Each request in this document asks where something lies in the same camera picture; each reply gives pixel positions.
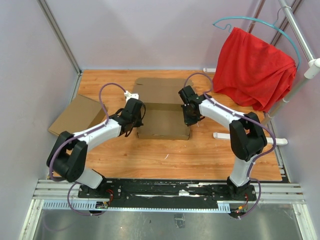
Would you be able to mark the white clothes rack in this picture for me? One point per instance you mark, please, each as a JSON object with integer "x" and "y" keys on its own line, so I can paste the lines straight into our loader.
{"x": 295, "y": 75}

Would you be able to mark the folded brown cardboard box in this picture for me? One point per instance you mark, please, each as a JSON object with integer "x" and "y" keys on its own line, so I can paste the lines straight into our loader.
{"x": 81, "y": 114}

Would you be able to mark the red cloth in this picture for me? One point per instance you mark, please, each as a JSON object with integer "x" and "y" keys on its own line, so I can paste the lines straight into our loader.
{"x": 255, "y": 72}

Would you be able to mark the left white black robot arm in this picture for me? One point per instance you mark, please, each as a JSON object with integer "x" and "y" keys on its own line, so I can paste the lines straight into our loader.
{"x": 67, "y": 159}

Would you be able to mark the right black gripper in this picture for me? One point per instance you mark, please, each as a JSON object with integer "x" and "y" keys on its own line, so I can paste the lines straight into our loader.
{"x": 189, "y": 121}

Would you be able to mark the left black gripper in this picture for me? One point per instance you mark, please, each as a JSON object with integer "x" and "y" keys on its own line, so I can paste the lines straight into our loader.
{"x": 139, "y": 122}

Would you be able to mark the grey slotted cable duct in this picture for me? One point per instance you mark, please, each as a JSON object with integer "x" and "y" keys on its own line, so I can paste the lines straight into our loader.
{"x": 92, "y": 205}

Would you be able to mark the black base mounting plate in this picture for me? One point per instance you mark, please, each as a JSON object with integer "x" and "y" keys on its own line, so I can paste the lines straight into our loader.
{"x": 163, "y": 193}

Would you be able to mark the teal clothes hanger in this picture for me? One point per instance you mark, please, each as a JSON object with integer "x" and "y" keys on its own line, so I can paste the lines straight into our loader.
{"x": 230, "y": 27}

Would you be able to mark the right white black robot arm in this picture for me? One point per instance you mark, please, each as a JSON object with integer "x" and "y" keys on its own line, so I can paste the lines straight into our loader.
{"x": 247, "y": 137}

